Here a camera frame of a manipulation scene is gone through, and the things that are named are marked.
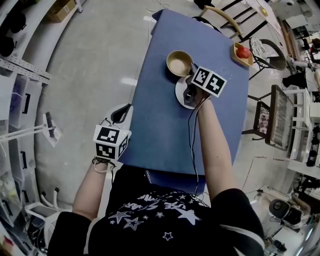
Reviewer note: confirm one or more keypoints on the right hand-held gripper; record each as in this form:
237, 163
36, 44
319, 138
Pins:
210, 82

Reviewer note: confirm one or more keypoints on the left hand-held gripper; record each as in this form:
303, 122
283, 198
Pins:
110, 140

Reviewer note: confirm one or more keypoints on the wooden bowl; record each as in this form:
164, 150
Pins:
178, 65

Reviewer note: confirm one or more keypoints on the white plate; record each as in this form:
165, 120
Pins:
180, 92

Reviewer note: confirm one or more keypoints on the person's right forearm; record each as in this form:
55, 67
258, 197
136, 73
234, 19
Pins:
215, 150

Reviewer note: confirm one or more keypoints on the person's left forearm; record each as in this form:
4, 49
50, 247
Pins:
87, 192

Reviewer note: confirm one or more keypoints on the blue tablecloth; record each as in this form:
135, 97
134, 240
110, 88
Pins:
162, 125

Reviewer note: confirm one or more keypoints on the wooden square tray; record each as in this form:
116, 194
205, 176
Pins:
235, 56

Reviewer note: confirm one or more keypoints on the red fruit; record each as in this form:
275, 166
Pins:
243, 53

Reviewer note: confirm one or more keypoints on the wooden curved chair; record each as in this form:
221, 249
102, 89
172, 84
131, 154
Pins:
225, 17

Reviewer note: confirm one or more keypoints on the round patterned seat cushion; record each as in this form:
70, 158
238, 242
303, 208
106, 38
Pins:
257, 48

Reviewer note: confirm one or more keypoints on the white dustpan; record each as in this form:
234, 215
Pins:
55, 140

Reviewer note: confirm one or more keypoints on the black metal chair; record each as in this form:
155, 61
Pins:
261, 105

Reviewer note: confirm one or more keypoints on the dark wicker chair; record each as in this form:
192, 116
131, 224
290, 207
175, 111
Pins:
277, 60

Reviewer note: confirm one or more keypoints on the checked seat cushion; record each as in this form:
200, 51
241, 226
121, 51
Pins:
263, 120

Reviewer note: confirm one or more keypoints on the white table with black legs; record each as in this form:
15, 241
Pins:
272, 17

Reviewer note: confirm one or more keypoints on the clear plastic storage bins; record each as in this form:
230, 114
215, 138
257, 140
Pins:
22, 100

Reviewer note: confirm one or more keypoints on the white metal shelving unit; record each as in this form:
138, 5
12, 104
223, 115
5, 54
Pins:
22, 66

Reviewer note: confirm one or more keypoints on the black star-print shirt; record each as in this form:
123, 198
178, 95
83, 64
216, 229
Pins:
162, 225

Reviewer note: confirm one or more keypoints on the white rack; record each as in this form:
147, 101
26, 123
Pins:
302, 120

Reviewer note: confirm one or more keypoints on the cardboard box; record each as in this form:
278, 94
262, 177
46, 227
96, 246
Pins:
61, 11

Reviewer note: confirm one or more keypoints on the black bag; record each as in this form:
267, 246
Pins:
7, 47
17, 22

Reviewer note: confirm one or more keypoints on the grey round device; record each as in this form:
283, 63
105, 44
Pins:
280, 208

